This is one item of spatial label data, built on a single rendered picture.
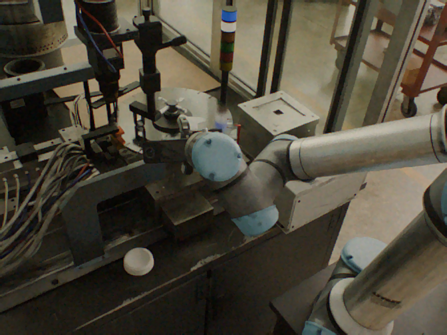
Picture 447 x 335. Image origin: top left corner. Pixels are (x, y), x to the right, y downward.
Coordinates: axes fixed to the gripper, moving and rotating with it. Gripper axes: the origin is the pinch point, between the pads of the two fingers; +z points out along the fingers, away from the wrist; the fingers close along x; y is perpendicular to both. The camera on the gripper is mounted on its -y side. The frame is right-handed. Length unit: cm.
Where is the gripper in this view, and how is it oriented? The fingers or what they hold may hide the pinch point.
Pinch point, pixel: (180, 144)
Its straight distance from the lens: 103.6
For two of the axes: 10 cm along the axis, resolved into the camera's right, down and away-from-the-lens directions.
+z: -2.1, -1.2, 9.7
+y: 9.8, -1.0, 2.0
